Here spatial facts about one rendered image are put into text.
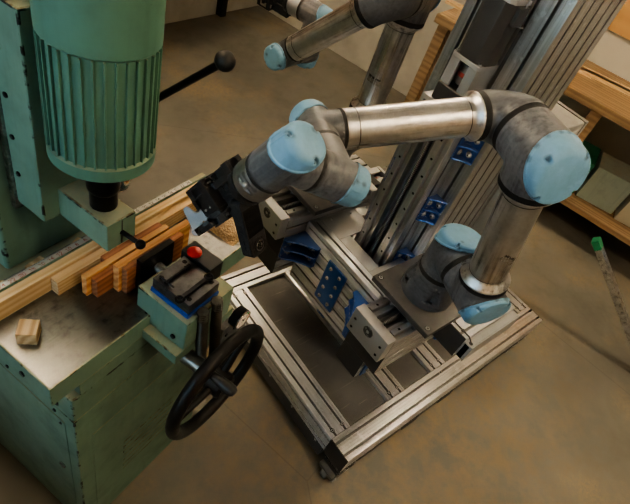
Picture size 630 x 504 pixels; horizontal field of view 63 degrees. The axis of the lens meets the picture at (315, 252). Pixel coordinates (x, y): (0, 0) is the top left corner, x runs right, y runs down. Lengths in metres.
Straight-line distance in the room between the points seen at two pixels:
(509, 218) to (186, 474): 1.35
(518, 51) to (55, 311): 1.15
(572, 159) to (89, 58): 0.76
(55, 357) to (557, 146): 0.95
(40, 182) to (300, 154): 0.53
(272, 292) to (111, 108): 1.38
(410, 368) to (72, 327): 1.36
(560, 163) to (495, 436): 1.63
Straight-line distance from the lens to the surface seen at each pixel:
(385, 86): 1.58
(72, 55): 0.80
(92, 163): 0.90
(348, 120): 0.92
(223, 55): 0.88
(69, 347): 1.07
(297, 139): 0.74
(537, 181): 0.95
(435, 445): 2.24
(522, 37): 1.34
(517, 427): 2.50
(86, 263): 1.14
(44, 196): 1.09
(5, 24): 0.93
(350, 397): 1.92
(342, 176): 0.81
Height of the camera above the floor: 1.80
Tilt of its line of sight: 44 degrees down
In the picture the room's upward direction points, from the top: 22 degrees clockwise
